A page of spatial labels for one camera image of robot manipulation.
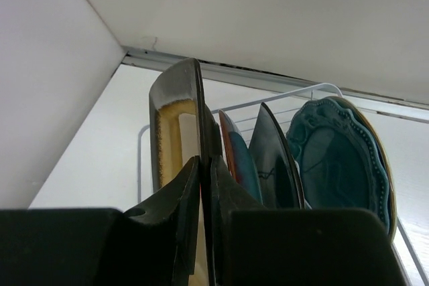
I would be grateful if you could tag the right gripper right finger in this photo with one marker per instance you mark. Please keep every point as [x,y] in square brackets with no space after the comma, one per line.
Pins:
[253,245]

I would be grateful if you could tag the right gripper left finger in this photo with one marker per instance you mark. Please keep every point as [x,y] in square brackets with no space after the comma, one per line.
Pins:
[153,243]

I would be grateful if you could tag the teal square plate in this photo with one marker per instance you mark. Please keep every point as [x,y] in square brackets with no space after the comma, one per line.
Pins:
[281,186]

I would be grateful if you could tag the dark blue round plate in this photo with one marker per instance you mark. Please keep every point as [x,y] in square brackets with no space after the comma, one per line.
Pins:
[239,160]

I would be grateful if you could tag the teal scalloped plate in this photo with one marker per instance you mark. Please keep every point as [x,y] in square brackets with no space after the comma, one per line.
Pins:
[338,160]

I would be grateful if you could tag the brown square plate black rim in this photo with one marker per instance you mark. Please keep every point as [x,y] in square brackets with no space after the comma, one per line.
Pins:
[180,126]

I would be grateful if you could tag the light green floral plate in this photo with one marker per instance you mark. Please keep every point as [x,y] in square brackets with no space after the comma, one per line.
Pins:
[360,117]

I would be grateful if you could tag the clear white dish rack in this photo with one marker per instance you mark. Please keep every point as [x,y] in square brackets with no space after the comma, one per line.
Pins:
[284,105]

